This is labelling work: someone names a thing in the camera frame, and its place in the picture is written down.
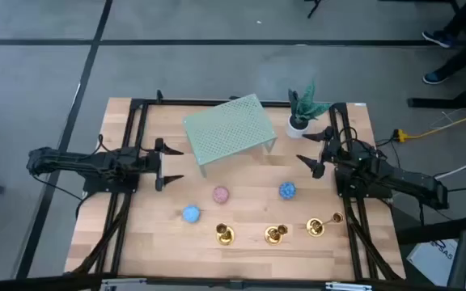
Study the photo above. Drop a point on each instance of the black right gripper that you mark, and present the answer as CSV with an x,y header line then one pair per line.
x,y
333,151

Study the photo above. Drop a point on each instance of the light blue speckled candle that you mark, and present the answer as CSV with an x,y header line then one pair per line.
x,y
191,213

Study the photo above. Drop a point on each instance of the green perforated metal shelf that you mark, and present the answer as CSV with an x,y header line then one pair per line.
x,y
225,133

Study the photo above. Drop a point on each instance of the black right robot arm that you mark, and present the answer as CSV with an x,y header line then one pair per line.
x,y
399,175

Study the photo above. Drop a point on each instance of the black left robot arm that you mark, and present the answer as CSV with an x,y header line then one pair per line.
x,y
75,159

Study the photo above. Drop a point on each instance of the black aluminium rail frame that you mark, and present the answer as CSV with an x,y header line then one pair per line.
x,y
176,102

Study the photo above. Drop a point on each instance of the short gold candlestick holder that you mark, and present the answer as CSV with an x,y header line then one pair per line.
x,y
273,236

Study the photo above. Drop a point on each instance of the white printed cardboard box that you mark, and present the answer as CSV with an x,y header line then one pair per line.
x,y
433,260

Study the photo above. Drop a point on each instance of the green plant in white pot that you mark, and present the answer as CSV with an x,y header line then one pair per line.
x,y
297,129

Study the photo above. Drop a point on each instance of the black crossbar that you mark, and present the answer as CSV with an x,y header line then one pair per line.
x,y
35,282

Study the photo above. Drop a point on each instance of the person's foot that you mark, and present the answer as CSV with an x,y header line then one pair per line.
x,y
438,38
435,77

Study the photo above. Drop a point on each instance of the medium gold candlestick holder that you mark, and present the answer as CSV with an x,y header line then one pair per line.
x,y
225,237

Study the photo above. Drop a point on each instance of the tall gold candlestick holder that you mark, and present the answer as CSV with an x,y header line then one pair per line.
x,y
315,227

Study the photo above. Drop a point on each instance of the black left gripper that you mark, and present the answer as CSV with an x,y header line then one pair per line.
x,y
154,163

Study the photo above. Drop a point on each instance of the silver metal bracket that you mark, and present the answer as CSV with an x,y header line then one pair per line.
x,y
121,285
348,286

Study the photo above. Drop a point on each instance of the black tripod leg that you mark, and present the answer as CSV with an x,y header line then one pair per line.
x,y
314,9

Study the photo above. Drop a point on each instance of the pink speckled candle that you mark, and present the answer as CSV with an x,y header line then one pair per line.
x,y
221,194

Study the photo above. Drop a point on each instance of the black desk foot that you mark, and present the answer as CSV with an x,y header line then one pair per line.
x,y
435,231
447,103

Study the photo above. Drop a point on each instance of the dark blue speckled candle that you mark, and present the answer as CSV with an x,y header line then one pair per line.
x,y
287,190

